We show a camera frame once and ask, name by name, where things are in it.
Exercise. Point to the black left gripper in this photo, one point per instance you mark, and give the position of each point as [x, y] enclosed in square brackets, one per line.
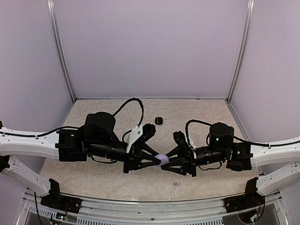
[135, 158]

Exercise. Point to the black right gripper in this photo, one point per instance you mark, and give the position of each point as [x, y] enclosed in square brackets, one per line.
[188, 165]

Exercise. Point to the purple charging case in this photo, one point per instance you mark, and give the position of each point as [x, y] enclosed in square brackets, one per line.
[164, 159]

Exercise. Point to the black charging case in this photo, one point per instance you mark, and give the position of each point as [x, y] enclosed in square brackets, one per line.
[158, 120]

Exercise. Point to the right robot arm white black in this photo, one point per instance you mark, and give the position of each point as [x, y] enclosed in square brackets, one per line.
[238, 155]

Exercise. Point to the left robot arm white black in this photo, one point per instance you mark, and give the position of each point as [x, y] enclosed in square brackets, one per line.
[96, 138]

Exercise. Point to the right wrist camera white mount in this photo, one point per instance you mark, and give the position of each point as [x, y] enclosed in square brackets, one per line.
[180, 140]

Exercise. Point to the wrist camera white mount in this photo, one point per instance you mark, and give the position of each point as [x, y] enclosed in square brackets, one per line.
[180, 140]
[140, 134]

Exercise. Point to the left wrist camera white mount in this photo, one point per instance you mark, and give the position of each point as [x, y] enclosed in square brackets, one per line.
[140, 134]

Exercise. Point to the aluminium front rail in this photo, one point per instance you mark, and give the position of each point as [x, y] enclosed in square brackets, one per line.
[93, 211]

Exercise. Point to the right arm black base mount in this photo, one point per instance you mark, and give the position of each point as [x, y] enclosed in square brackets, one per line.
[250, 198]

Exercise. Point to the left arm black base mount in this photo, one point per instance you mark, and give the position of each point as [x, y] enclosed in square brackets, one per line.
[54, 199]

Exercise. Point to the right aluminium corner post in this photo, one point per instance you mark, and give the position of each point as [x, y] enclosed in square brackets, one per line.
[242, 50]

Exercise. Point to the aluminium corner post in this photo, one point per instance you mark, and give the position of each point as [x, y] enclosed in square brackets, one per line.
[242, 50]
[59, 49]

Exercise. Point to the left aluminium corner post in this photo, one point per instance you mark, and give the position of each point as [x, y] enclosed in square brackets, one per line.
[59, 49]

